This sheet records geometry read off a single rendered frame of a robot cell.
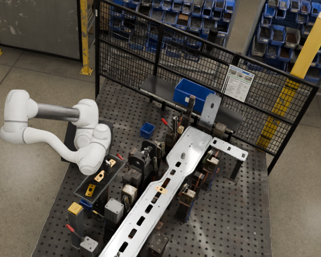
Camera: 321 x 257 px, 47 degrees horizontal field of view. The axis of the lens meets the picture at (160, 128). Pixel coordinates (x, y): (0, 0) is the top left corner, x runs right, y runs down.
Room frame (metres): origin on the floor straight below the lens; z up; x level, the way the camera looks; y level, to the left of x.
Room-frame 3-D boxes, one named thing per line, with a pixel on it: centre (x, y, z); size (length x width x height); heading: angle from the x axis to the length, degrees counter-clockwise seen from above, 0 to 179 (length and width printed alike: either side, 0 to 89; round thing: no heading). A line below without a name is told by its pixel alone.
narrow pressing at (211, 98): (2.10, -0.35, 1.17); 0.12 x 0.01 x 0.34; 69
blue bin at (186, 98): (2.33, -0.22, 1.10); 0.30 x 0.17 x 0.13; 70
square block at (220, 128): (2.07, -0.46, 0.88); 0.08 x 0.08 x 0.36; 69
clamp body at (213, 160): (1.73, -0.42, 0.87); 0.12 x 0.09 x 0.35; 69
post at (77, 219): (1.08, 0.41, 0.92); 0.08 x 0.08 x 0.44; 69
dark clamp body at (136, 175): (1.46, 0.12, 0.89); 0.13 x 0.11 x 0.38; 69
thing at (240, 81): (2.34, -0.53, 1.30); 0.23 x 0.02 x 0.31; 69
